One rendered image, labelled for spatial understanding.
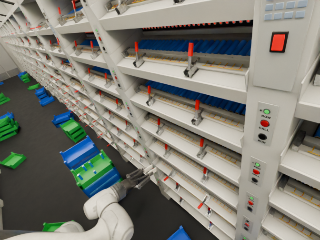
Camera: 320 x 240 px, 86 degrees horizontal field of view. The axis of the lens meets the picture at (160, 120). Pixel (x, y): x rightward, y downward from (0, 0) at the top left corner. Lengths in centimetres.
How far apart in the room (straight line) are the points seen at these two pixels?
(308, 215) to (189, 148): 44
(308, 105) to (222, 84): 18
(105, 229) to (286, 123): 76
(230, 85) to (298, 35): 17
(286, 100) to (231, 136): 22
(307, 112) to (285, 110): 3
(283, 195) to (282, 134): 28
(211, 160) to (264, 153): 27
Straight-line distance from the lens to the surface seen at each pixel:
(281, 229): 87
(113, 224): 88
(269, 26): 38
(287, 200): 71
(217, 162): 75
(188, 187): 114
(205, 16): 45
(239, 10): 41
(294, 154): 56
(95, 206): 97
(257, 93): 43
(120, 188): 101
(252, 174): 63
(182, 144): 83
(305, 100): 43
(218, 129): 61
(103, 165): 163
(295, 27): 37
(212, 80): 50
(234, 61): 51
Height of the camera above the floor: 148
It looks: 36 degrees down
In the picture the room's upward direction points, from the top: 16 degrees counter-clockwise
